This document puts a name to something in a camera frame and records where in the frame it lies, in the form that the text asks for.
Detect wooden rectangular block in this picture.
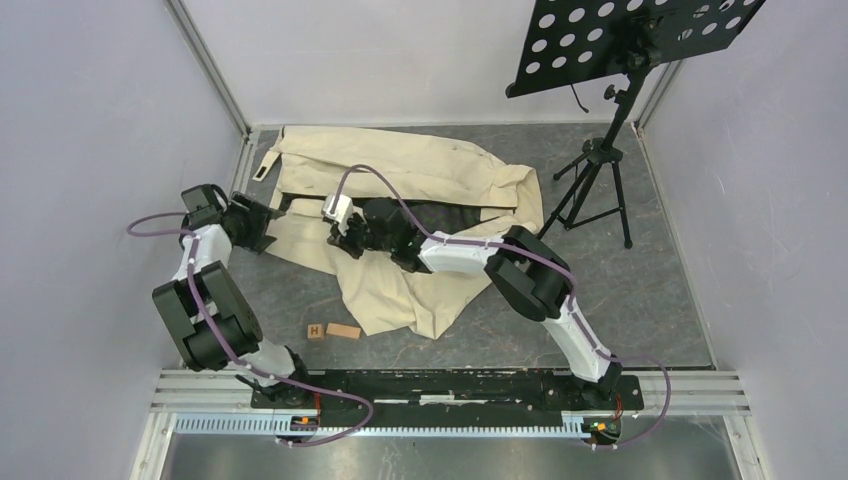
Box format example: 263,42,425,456
326,323,362,340

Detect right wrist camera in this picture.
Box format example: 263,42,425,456
321,194,354,235

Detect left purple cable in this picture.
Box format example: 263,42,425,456
126,211,375,448

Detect cream zip-up jacket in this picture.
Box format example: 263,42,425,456
263,126,544,339

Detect wooden letter cube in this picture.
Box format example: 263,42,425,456
306,324,326,341

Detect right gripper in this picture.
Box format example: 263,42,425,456
329,211,395,259

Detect black perforated music stand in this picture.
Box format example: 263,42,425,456
505,0,762,248

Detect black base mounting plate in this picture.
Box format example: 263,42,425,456
251,368,645,428

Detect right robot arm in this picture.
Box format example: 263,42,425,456
321,194,623,408

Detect white slotted cable duct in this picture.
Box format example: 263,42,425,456
174,413,590,440

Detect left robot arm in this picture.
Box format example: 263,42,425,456
152,184,314,408

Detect aluminium frame rail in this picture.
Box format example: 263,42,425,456
164,0,251,139

